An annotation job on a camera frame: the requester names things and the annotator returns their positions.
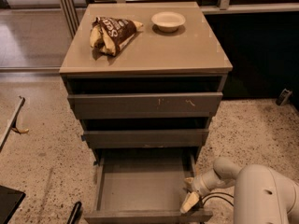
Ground white paper bowl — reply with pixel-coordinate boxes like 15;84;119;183
151;11;186;33

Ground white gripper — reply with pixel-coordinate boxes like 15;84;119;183
180;169;221;214

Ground grey drawer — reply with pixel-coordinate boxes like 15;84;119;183
83;129;208;148
68;92;222;119
84;147;212;224

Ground brown chip bag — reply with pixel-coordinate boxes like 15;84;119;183
90;17;143;57

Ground grey bottom drawer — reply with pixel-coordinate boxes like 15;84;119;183
84;147;212;224

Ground grey drawer cabinet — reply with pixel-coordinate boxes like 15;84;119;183
59;1;234;170

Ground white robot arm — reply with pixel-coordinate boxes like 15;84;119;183
180;157;299;224

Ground black cable loop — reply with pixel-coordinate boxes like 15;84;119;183
199;191;235;208

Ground grey middle drawer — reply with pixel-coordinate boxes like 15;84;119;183
83;129;208;148

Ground black handle on floor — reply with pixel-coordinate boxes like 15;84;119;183
66;202;82;224

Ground black flat object corner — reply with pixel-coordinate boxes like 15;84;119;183
0;186;26;224

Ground metal bar on floor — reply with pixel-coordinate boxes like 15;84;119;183
0;96;29;151

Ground small grey door stop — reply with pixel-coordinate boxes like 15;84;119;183
276;89;292;105

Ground grey top drawer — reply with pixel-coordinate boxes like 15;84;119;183
68;92;222;119

